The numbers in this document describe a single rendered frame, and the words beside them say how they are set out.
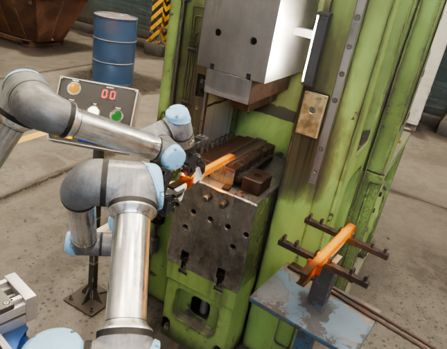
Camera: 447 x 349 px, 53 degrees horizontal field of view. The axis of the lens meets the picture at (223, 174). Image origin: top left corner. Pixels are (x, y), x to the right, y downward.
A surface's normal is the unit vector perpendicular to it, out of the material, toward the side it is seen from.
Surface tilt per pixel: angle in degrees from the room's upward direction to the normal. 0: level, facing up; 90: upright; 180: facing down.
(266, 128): 90
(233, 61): 90
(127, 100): 60
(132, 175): 34
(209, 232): 90
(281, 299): 0
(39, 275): 0
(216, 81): 90
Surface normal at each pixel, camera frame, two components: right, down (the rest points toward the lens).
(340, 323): 0.16, -0.89
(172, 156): 0.49, 0.44
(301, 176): -0.48, 0.30
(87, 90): 0.01, -0.09
